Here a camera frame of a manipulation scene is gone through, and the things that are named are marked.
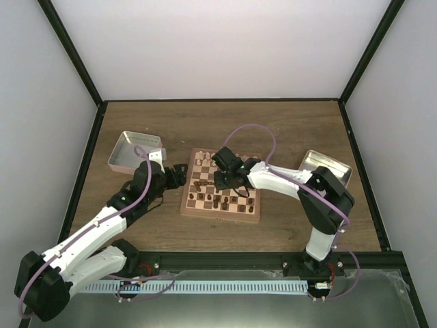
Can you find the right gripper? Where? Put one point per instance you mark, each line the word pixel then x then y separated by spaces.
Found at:
pixel 219 184

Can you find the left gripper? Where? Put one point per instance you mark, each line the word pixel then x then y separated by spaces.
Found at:
pixel 181 178

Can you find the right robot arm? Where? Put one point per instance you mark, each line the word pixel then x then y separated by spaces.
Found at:
pixel 325 201

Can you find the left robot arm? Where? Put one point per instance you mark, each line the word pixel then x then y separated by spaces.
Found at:
pixel 46 282

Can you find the wooden chess board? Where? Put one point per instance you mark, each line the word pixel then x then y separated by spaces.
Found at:
pixel 211 203

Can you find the pink metal tray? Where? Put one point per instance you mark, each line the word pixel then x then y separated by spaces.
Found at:
pixel 123 158

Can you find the gold metal tray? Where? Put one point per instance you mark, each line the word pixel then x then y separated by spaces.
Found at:
pixel 314 159

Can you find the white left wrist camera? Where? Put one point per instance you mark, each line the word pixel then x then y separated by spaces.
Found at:
pixel 158 156

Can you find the light blue cable duct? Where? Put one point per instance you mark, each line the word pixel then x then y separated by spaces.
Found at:
pixel 190 287

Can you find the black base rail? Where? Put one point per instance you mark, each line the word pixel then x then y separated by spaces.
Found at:
pixel 295 264

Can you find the black enclosure frame post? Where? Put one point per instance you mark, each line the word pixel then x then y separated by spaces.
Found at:
pixel 61 32

